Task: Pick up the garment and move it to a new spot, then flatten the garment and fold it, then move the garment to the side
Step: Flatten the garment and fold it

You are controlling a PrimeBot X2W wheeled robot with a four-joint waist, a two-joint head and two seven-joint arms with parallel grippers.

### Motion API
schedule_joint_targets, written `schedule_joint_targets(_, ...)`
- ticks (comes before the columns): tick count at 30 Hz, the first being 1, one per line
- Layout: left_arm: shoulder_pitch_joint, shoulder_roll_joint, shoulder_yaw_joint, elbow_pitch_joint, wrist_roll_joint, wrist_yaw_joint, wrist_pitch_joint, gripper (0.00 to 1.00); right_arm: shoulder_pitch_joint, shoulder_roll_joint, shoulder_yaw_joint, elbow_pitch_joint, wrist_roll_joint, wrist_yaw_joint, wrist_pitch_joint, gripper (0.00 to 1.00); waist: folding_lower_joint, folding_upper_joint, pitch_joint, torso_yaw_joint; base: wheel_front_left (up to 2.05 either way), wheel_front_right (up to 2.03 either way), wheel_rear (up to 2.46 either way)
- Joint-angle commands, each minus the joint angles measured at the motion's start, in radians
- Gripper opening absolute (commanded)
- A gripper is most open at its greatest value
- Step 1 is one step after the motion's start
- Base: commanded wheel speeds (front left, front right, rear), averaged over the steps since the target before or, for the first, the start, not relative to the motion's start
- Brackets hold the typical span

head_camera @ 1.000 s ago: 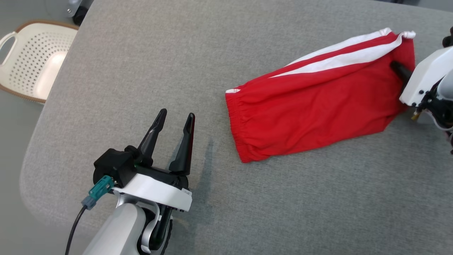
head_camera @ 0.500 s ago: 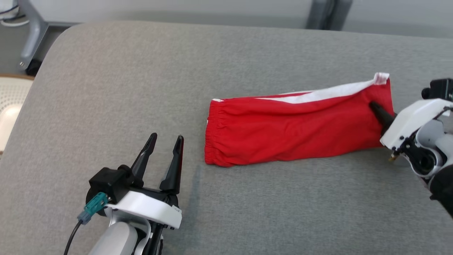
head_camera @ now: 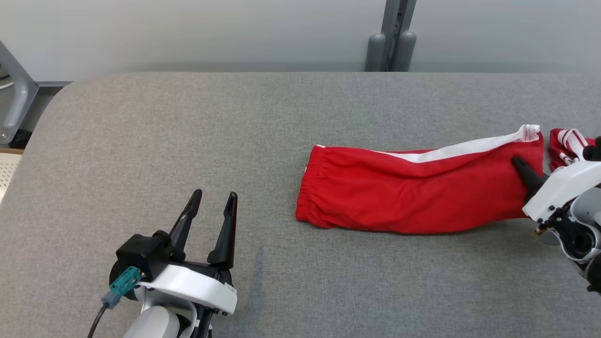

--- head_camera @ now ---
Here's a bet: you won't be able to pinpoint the beige perforated panel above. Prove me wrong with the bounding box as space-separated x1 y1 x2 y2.
0 149 23 203

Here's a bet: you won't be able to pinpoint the grey metal post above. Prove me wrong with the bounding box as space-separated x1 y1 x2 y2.
365 0 417 72

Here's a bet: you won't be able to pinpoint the grey metal frame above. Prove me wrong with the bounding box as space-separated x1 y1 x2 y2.
0 41 39 145

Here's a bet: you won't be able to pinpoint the red basketball jersey white sleeves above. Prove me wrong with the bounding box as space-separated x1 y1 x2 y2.
548 128 597 172

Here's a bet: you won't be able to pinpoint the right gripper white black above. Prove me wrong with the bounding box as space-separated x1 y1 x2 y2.
511 156 601 223

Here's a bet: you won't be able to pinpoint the red shorts white stripe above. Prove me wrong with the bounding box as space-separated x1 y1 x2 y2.
295 124 545 235

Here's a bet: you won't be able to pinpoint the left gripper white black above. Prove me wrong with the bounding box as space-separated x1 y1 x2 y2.
136 189 239 315

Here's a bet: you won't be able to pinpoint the left teal connector black cable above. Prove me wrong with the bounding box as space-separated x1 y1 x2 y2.
87 266 142 338

